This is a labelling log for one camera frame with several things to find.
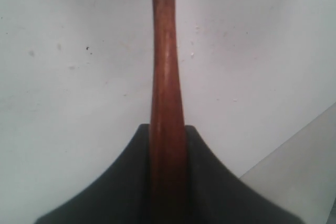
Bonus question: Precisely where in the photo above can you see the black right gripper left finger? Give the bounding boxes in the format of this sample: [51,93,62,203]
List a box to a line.
[35,123,153,224]

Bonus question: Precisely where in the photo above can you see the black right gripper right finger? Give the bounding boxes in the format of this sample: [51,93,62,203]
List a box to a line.
[185,125,303,223]

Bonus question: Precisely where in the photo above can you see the brown wooden spoon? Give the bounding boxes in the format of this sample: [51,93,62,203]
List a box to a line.
[149,0,188,223]

